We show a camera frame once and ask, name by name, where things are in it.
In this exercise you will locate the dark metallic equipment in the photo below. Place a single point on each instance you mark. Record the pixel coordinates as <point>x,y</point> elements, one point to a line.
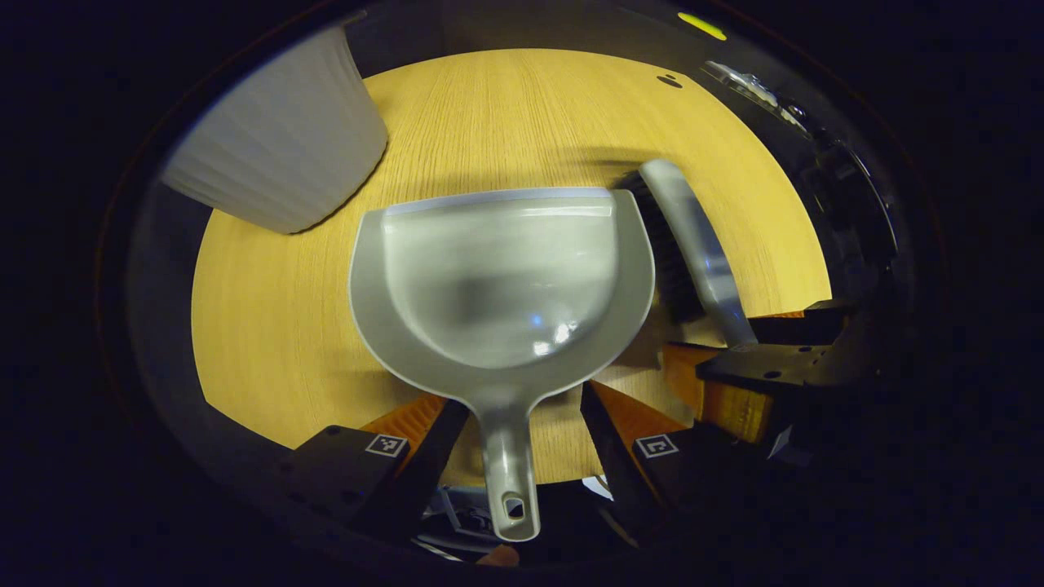
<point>840,187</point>

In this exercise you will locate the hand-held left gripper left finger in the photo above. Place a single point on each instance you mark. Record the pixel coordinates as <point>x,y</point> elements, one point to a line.
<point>420,477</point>

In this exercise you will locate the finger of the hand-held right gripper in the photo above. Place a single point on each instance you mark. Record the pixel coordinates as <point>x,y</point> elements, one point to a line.
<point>803,328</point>
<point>767,367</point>

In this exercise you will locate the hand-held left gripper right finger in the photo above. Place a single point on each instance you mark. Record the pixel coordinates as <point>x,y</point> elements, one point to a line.
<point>612,448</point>

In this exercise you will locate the grey dustpan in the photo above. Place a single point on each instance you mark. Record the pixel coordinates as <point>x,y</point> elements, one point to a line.
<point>497,277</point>

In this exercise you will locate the small grey broom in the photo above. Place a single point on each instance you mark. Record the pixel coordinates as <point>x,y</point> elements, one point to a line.
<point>693,236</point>

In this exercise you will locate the white ribbed garbage bin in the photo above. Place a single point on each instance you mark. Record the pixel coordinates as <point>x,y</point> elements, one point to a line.
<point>285,139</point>

